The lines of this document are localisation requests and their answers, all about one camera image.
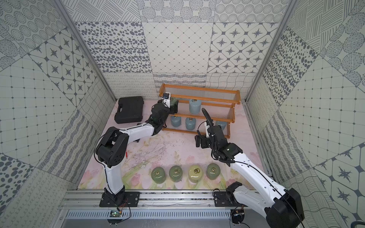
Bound blue canister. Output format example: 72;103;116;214
216;121;227;131
189;99;202;115
171;116;182;127
185;118;196;131

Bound cream yellow canister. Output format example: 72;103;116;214
188;165;203;183

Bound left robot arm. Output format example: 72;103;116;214
94;98;178;197

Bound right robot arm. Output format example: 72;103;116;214
200;123;305;228

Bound wooden three-tier shelf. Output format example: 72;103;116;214
159;83;241;139

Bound black plastic tool case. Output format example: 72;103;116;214
115;96;144;124

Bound floral pink table mat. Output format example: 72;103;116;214
78;102;267;190

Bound black connector module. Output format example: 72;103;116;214
231;209;245;224

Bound green circuit board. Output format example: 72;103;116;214
107;211;123;224

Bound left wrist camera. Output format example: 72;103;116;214
162;92;171;109

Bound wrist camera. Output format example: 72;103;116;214
162;92;171;109
205;128;210;138

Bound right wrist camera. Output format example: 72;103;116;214
205;128;210;138

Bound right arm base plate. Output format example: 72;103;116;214
212;191;243;207

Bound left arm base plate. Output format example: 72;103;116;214
99;189;141;208

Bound aluminium mounting rail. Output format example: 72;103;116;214
56;189;257;210

